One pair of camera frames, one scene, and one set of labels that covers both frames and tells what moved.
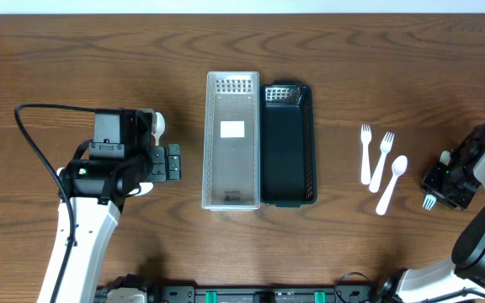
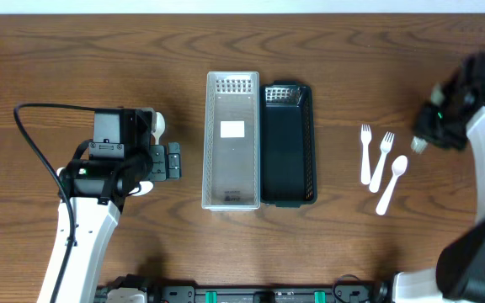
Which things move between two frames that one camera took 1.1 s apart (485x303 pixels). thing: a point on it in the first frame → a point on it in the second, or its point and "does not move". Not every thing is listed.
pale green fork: [429, 202] → [418, 144]
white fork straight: [365, 136] does not move
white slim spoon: [161, 123] does not move
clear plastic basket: [231, 175] does not move
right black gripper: [430, 185] → [423, 127]
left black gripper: [158, 161] does not move
